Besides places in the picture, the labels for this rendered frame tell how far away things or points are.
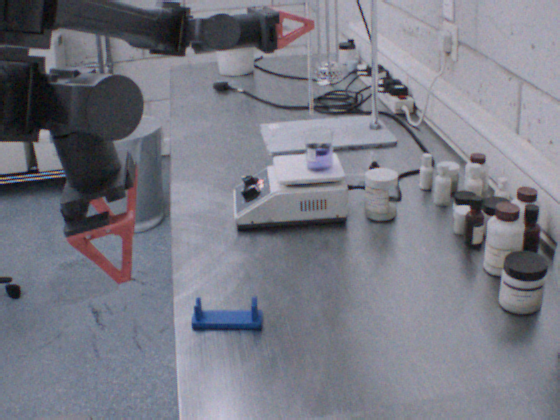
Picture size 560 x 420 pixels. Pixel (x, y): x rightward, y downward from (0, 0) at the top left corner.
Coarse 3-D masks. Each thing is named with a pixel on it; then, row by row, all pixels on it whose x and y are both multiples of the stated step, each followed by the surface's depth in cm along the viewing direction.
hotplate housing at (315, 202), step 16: (272, 176) 131; (272, 192) 125; (288, 192) 125; (304, 192) 125; (320, 192) 125; (336, 192) 125; (256, 208) 125; (272, 208) 125; (288, 208) 126; (304, 208) 126; (320, 208) 126; (336, 208) 126; (240, 224) 126; (256, 224) 127; (272, 224) 127; (288, 224) 127; (304, 224) 128
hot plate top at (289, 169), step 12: (276, 156) 134; (288, 156) 134; (300, 156) 134; (336, 156) 133; (276, 168) 129; (288, 168) 129; (300, 168) 129; (336, 168) 128; (276, 180) 125; (288, 180) 124; (300, 180) 124; (312, 180) 124; (324, 180) 124; (336, 180) 125
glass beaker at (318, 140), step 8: (304, 128) 126; (312, 128) 127; (320, 128) 128; (328, 128) 127; (304, 136) 125; (312, 136) 123; (320, 136) 128; (328, 136) 123; (304, 144) 125; (312, 144) 124; (320, 144) 123; (328, 144) 124; (304, 152) 126; (312, 152) 124; (320, 152) 124; (328, 152) 125; (312, 160) 125; (320, 160) 125; (328, 160) 125; (312, 168) 126; (320, 168) 125; (328, 168) 126
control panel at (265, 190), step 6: (258, 174) 135; (264, 174) 133; (264, 180) 131; (240, 186) 135; (258, 186) 130; (264, 186) 129; (264, 192) 127; (270, 192) 125; (240, 198) 131; (258, 198) 126; (240, 204) 128; (246, 204) 127; (252, 204) 126; (240, 210) 126
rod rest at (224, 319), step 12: (252, 300) 100; (204, 312) 102; (216, 312) 102; (228, 312) 102; (240, 312) 101; (252, 312) 99; (192, 324) 100; (204, 324) 99; (216, 324) 99; (228, 324) 99; (240, 324) 99; (252, 324) 99
